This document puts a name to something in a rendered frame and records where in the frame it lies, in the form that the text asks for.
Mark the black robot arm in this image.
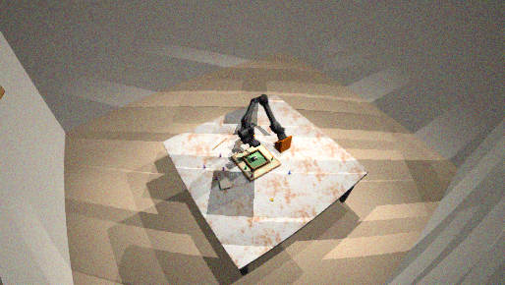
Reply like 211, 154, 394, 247
238, 94, 288, 144

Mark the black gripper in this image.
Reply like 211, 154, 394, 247
248, 133, 260, 148

